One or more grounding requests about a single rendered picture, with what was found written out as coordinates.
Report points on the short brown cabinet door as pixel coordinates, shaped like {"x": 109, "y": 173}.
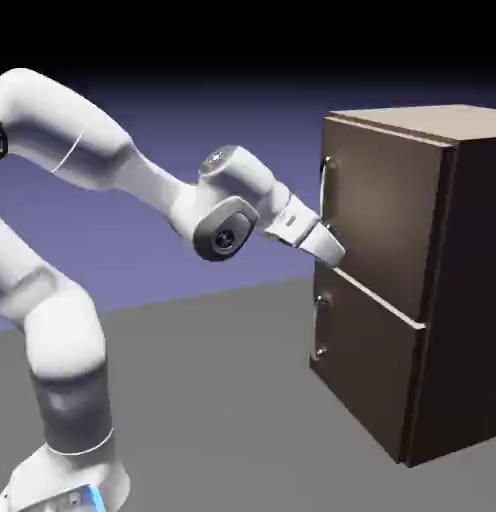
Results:
{"x": 364, "y": 360}

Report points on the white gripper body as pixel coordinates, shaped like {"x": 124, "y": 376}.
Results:
{"x": 322, "y": 241}

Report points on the dark brown wooden cabinet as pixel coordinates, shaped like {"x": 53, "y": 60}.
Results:
{"x": 464, "y": 280}

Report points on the tall brown cabinet door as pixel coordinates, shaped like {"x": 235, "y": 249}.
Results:
{"x": 384, "y": 224}

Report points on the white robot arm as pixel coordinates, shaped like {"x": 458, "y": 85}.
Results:
{"x": 92, "y": 148}

